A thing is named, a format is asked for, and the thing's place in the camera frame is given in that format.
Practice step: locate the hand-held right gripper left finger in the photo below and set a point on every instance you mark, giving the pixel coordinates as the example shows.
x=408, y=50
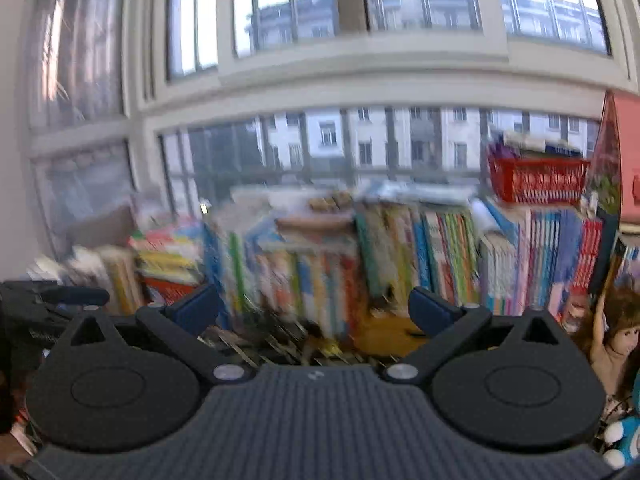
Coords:
x=196, y=307

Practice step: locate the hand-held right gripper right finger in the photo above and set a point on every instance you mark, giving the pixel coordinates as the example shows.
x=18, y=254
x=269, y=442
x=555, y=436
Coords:
x=434, y=309

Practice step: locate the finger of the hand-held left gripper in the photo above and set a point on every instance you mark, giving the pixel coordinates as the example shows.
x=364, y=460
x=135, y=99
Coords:
x=75, y=296

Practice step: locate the row of colourful books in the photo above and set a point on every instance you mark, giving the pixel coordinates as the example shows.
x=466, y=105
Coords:
x=390, y=260

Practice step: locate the stack of flat books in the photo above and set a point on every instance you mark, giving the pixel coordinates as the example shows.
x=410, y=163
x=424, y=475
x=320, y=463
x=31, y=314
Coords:
x=537, y=144

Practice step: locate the pale book pile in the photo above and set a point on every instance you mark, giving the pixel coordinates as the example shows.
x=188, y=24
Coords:
x=95, y=270

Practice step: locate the colourful picture book stack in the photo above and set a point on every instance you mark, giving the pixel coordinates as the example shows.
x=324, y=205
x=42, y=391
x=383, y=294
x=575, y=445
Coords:
x=167, y=260

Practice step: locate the red plastic crate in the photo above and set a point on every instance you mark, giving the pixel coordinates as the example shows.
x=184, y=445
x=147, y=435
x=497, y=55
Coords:
x=540, y=180

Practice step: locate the brown haired doll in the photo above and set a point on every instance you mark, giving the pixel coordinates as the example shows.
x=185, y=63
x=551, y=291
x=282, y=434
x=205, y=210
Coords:
x=615, y=355

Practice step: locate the blue plush toy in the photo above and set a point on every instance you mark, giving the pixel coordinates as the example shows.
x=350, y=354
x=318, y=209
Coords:
x=625, y=440

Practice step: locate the pink red tall book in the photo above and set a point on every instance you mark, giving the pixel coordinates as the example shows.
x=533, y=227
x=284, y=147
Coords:
x=627, y=160

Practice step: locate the large window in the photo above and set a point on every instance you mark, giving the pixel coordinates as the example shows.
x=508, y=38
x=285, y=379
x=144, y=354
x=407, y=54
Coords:
x=320, y=75

